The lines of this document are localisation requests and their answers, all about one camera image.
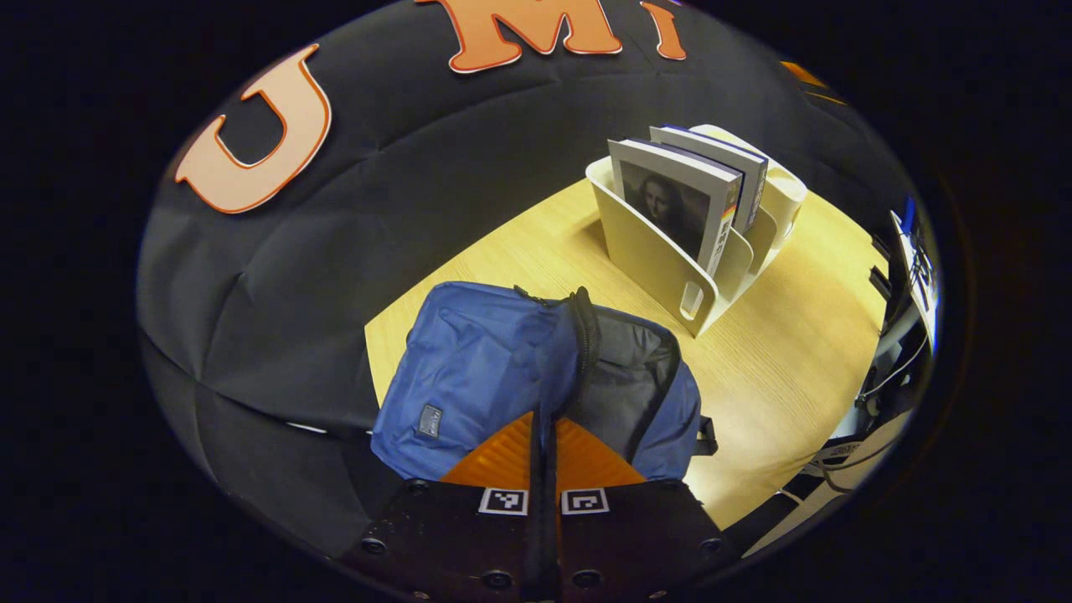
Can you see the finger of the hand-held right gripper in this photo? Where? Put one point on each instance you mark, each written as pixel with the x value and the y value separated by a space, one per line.
pixel 804 74
pixel 819 95

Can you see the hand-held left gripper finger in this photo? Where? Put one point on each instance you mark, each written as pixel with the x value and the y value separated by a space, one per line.
pixel 553 519
pixel 537 519

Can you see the blue cover book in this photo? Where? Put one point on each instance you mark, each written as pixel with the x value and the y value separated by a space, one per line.
pixel 737 172

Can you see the blue schoolbag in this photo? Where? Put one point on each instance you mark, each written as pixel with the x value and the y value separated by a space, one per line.
pixel 477 368

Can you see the portrait cover book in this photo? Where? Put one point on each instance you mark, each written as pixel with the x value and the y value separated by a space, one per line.
pixel 670 205

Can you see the cream bookshelf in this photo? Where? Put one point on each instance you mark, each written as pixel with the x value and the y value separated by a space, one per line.
pixel 653 260

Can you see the white printed panel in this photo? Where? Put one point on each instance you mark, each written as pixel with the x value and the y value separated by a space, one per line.
pixel 917 268

